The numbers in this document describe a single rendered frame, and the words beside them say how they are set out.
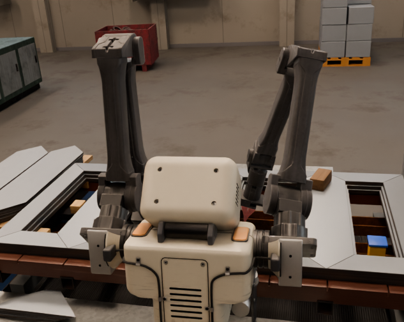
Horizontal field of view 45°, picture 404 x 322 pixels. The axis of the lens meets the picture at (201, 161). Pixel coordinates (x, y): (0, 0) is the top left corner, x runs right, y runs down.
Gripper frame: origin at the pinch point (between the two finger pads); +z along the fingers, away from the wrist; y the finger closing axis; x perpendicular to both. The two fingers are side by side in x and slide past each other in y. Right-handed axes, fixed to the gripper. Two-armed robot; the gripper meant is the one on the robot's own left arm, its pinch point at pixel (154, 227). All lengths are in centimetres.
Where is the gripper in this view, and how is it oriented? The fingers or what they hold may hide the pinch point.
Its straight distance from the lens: 158.0
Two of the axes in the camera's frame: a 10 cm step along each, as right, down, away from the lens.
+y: -9.8, -0.2, 1.9
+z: 1.3, 6.4, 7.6
